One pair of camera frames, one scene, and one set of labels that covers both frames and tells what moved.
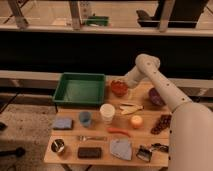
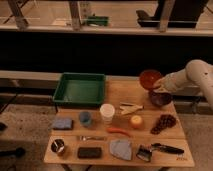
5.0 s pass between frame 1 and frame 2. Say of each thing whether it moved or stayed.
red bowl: moved
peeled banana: stayed
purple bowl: stayed
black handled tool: stayed
